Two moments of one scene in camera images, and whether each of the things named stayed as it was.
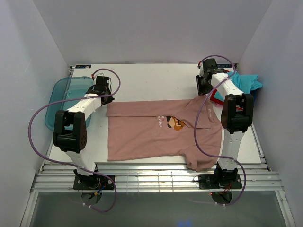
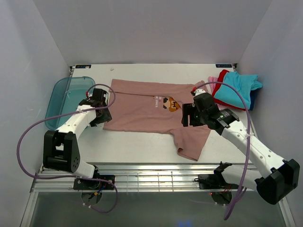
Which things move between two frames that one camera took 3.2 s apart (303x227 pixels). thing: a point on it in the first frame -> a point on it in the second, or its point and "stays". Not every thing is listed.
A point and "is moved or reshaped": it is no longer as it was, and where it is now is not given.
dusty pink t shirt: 164,130 is moved or reshaped
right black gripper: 201,90 -> 185,108
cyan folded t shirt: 244,83 stays
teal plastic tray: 62,91 stays
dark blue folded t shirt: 254,93 stays
